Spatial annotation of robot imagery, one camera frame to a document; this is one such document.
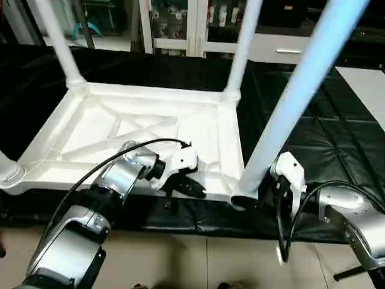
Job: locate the white plastic children's table top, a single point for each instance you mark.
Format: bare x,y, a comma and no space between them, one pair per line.
96,120

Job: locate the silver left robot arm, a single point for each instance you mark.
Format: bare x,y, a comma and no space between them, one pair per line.
120,174

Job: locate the dark right robot foot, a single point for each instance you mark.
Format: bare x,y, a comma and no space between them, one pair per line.
231,285

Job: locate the dark robot foot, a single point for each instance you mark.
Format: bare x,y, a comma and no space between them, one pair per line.
139,286
231,285

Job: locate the black plastic work mat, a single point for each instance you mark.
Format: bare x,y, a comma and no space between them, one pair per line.
337,138

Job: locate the dark left robot foot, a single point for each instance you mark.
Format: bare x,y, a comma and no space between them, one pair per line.
139,286

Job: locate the black metal table leg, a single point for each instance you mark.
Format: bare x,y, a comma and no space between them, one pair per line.
352,274

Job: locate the white side table board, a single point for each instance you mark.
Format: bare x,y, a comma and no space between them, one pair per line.
367,96

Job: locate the white low drawer unit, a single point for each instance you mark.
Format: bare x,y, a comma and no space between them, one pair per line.
283,51

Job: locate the white glass door cabinet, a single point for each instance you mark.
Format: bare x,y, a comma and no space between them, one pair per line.
192,27

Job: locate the teal plastic object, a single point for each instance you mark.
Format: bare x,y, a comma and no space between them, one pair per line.
90,29

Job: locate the black box with yellow label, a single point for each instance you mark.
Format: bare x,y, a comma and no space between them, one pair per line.
289,12

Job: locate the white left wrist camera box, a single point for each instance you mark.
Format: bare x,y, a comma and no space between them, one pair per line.
180,161

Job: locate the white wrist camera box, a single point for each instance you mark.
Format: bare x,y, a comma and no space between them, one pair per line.
289,171
180,161

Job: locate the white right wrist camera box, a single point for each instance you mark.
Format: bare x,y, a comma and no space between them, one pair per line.
289,171

